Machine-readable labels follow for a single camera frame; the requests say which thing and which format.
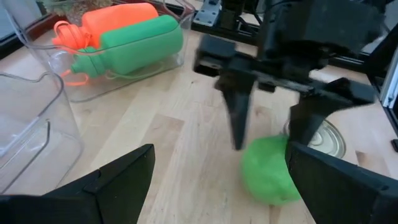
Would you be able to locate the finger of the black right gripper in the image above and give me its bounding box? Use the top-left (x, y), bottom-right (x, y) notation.
top-left (214, 73), bottom-right (256, 151)
top-left (287, 77), bottom-right (377, 147)

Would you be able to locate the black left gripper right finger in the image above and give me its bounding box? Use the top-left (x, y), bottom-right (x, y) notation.
top-left (285, 141), bottom-right (398, 224)

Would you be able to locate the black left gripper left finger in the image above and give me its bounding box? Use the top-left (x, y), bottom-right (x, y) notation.
top-left (0, 143), bottom-right (155, 224)

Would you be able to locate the blue label tin can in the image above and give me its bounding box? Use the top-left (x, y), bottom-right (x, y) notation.
top-left (282, 119), bottom-right (347, 159)

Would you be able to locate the green toy apple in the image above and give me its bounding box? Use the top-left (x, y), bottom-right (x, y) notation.
top-left (239, 134), bottom-right (302, 207)

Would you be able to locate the green squeeze bottle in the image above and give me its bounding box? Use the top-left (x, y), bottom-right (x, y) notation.
top-left (70, 14), bottom-right (184, 79)

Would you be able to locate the orange squeeze bottle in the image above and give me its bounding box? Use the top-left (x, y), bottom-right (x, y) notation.
top-left (51, 2), bottom-right (159, 87)

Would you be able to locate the narrow clear plastic bin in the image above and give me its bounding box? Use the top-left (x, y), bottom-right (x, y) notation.
top-left (0, 72), bottom-right (85, 195)

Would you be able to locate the wide clear plastic bin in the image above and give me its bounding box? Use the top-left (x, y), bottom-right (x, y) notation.
top-left (1, 0), bottom-right (196, 103)

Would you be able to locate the green artificial succulent plant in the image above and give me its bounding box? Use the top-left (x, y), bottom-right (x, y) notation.
top-left (37, 0), bottom-right (113, 16)

